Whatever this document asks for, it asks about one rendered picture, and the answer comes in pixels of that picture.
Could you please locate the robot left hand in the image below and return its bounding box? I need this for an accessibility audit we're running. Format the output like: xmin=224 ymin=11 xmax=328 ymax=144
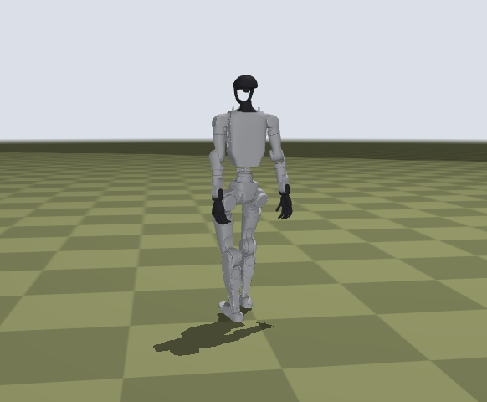
xmin=212 ymin=188 xmax=231 ymax=224

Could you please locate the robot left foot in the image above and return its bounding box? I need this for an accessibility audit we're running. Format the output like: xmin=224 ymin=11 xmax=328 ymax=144
xmin=218 ymin=301 xmax=244 ymax=322

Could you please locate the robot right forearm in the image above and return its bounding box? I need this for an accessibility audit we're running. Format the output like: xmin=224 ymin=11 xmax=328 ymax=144
xmin=274 ymin=149 xmax=290 ymax=193

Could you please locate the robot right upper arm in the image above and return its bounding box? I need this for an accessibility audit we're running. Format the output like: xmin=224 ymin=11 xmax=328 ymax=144
xmin=265 ymin=114 xmax=283 ymax=162

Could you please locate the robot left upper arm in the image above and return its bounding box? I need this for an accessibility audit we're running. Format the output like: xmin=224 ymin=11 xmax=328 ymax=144
xmin=212 ymin=113 xmax=230 ymax=163

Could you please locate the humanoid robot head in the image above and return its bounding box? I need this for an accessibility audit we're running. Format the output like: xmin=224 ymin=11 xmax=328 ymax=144
xmin=233 ymin=75 xmax=258 ymax=112

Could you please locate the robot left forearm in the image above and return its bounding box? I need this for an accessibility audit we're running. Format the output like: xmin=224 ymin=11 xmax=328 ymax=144
xmin=209 ymin=151 xmax=224 ymax=198

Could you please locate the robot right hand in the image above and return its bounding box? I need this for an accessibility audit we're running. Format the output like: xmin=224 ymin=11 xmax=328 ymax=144
xmin=276 ymin=184 xmax=293 ymax=219

